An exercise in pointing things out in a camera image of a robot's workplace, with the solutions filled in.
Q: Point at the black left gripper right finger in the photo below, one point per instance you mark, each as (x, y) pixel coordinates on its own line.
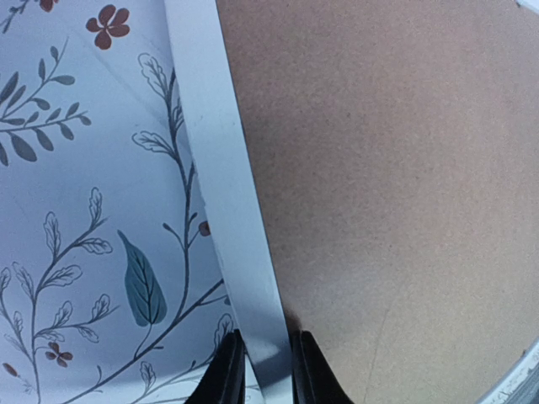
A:
(313, 380)

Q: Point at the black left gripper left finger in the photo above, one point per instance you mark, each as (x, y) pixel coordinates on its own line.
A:
(224, 380)

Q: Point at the white picture frame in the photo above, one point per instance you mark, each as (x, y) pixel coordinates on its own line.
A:
(227, 189)

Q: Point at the brown frame backing board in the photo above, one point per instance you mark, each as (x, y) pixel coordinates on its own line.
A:
(387, 189)

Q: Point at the floral patterned table mat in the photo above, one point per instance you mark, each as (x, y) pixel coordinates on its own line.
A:
(110, 288)

